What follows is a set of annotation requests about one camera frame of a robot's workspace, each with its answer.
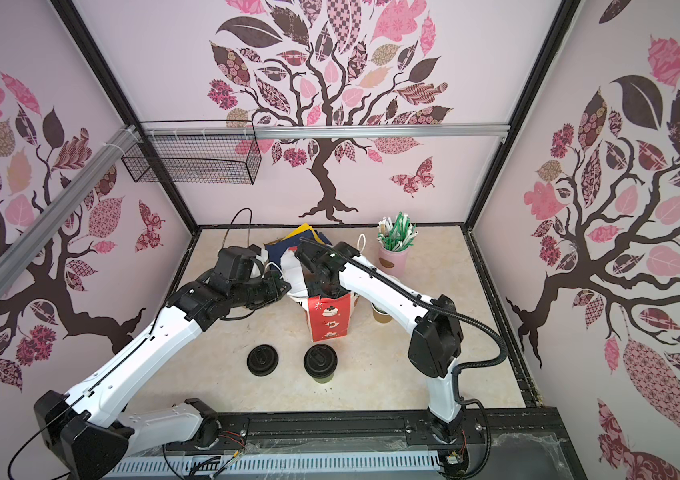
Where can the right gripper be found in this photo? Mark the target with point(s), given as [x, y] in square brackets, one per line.
[313, 288]

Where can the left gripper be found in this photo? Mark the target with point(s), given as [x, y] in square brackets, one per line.
[273, 281]

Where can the white red paper bag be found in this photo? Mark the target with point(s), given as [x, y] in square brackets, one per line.
[326, 318]

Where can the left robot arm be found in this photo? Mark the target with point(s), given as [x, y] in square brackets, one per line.
[86, 428]

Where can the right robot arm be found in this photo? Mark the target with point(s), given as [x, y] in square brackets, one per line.
[433, 324]

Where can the navy napkin stack box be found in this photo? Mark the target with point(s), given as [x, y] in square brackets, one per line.
[277, 248]

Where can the pink straw holder cup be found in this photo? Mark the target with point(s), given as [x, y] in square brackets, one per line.
[392, 262]

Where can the stack of paper cups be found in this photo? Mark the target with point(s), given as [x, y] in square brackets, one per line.
[380, 315]

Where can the stack of black lids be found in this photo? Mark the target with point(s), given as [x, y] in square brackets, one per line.
[262, 360]

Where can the black wire basket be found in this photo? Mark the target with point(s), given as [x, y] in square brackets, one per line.
[214, 154]

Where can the aluminium rail back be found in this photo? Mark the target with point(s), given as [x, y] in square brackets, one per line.
[303, 132]

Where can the aluminium rail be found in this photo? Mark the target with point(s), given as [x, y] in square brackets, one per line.
[303, 132]
[21, 253]

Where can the white cable duct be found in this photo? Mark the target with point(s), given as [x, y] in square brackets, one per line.
[272, 466]

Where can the aluminium rail left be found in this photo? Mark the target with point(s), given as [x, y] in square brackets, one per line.
[21, 253]

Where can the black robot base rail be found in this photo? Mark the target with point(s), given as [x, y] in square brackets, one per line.
[504, 443]

